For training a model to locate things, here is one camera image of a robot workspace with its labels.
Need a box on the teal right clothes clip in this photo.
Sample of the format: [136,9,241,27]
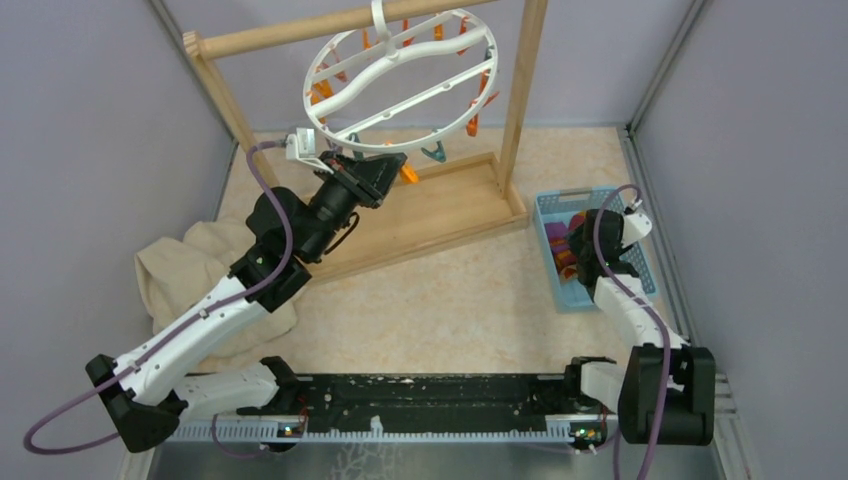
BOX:
[420,129,447,164]

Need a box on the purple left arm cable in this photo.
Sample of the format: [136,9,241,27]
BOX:
[23,139,296,456]

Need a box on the orange clothes clip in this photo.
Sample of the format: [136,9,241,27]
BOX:
[398,164,420,185]
[464,69,501,138]
[310,70,348,106]

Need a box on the light blue plastic basket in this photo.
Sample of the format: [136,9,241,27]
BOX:
[533,186,658,313]

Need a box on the purple red striped sock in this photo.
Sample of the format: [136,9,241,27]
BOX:
[544,210,586,282]

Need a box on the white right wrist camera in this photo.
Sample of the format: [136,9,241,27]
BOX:
[621,202,654,247]

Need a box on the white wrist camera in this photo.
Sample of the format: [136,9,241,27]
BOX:
[285,127,318,163]
[621,202,654,247]

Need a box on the teal clothes clip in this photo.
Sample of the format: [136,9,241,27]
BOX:
[347,132,365,161]
[420,129,447,164]

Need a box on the orange front clothes clip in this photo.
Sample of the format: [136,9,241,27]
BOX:
[398,164,420,185]

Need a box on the wooden hanger stand frame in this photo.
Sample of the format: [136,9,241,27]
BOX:
[182,1,547,283]

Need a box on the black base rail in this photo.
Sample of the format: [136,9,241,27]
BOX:
[158,372,730,445]

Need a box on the orange left clothes clip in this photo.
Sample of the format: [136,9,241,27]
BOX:
[310,70,348,106]

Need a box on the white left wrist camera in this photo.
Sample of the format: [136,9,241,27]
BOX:
[285,127,318,163]

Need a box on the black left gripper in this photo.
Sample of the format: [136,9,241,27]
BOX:
[302,150,408,262]

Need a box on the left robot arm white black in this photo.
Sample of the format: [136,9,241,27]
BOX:
[86,151,407,453]

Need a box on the beige crumpled cloth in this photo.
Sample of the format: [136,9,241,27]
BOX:
[134,219,298,372]

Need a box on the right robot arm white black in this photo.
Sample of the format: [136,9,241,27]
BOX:
[563,208,717,446]

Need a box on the white round clip hanger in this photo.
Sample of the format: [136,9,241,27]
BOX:
[303,1,499,154]

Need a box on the orange right clothes clip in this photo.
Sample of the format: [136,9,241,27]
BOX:
[464,69,501,138]

